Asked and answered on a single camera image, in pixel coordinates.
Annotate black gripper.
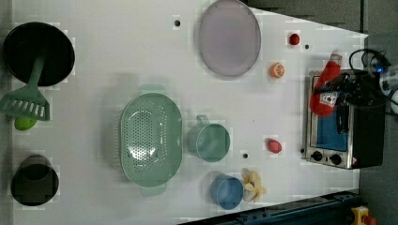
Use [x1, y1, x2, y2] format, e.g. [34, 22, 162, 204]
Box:
[329, 73, 386, 108]

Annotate red felt ketchup bottle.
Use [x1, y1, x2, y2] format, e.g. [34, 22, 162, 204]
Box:
[309, 50, 343, 117]

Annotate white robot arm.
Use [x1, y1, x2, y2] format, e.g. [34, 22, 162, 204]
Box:
[317, 66, 398, 116]

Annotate green oval strainer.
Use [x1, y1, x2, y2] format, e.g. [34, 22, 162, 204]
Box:
[119, 83, 183, 197]

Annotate black toaster oven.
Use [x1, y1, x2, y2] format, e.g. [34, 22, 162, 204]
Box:
[305, 71, 386, 170]

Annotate red toy strawberry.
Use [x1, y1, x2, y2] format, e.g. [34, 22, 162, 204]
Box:
[289, 34, 300, 45]

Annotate toy orange half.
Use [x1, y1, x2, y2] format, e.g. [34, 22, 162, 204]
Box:
[269, 63, 285, 79]

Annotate pink toy strawberry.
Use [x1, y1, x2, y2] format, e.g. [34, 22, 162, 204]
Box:
[267, 139, 283, 154]

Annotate yellow red emergency button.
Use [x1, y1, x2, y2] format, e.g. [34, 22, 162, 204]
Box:
[351, 206, 378, 225]

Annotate purple oval plate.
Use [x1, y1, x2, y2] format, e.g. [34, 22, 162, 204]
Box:
[198, 0, 261, 76]

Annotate peeled toy banana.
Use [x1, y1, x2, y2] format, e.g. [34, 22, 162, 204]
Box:
[242, 168, 267, 203]

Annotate green metal cup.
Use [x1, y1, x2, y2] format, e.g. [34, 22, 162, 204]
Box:
[187, 114, 231, 162]

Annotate blue bowl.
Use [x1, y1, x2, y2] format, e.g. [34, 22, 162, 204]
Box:
[210, 173, 243, 210]

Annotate green slotted spatula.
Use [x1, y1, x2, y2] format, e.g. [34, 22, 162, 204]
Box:
[0, 56, 50, 121]

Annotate black cylindrical cup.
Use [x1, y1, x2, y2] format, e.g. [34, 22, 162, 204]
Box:
[10, 155, 59, 206]

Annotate green toy lime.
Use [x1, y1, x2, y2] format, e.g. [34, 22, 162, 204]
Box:
[14, 117, 37, 131]

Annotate black round pan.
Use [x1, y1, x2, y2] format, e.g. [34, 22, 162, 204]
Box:
[3, 22, 75, 86]

